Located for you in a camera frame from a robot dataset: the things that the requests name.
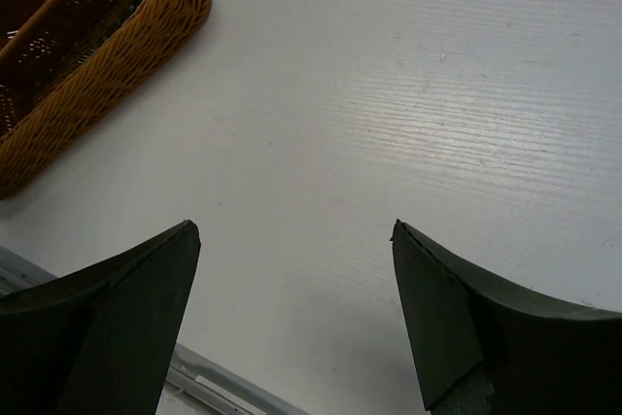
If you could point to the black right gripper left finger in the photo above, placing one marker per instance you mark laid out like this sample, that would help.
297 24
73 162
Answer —
99 340

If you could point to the brown wicker divided tray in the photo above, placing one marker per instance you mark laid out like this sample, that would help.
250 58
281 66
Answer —
65 64

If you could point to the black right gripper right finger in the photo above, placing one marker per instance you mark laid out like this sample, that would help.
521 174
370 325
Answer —
482 344

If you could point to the aluminium table edge rail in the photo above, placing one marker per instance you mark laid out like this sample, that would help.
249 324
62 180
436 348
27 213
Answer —
191 375

